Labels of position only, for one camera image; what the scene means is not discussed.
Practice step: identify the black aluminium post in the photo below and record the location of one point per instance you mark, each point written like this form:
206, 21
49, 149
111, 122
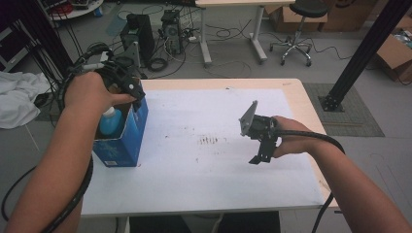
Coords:
369, 45

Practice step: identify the white table leg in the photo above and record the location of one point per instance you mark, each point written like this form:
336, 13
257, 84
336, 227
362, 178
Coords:
122, 226

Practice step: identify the person's left hand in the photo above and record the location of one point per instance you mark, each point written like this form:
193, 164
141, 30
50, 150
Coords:
87, 92

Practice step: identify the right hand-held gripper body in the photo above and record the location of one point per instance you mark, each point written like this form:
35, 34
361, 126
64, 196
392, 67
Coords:
259, 126

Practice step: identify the grey floor mat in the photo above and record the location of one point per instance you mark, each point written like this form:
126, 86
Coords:
359, 119

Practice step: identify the grey open computer tower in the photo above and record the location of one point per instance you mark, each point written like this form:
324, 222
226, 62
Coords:
171, 30

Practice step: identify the blue bottle with white cap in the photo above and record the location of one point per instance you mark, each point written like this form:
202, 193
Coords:
110, 124

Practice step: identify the person's right hand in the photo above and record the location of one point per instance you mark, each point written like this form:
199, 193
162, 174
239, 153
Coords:
293, 139

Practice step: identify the white paper sheet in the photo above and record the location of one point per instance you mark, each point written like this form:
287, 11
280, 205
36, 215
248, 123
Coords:
200, 184

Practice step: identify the round white table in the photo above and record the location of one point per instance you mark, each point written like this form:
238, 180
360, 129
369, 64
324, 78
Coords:
77, 13

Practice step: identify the small brown cardboard box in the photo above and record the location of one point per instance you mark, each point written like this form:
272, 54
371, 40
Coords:
285, 21

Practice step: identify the white power strip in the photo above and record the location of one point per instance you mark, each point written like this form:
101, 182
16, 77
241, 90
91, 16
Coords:
192, 39

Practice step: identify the black computer tower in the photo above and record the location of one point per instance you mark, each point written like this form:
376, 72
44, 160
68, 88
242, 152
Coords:
144, 35

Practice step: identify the white cloth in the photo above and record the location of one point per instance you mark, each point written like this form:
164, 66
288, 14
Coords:
19, 97

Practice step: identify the open cardboard box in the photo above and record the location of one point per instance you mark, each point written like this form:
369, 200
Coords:
393, 55

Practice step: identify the black swivel stool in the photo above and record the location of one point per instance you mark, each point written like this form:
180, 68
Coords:
307, 9

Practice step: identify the white desk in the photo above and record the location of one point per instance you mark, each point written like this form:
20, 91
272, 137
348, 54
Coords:
233, 4

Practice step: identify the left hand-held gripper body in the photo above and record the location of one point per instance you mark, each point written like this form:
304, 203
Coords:
118, 71

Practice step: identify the large brown cardboard box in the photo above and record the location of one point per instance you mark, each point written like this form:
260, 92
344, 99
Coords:
350, 16

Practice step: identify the blue cardboard box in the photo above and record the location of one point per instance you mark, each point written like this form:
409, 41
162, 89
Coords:
129, 142

